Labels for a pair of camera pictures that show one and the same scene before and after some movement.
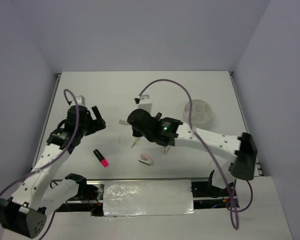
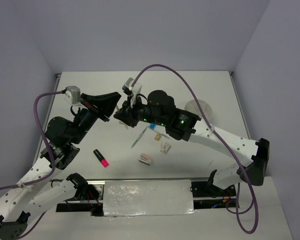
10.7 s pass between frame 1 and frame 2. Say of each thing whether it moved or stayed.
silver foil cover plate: stayed
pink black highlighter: stayed
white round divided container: stayed
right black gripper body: moved
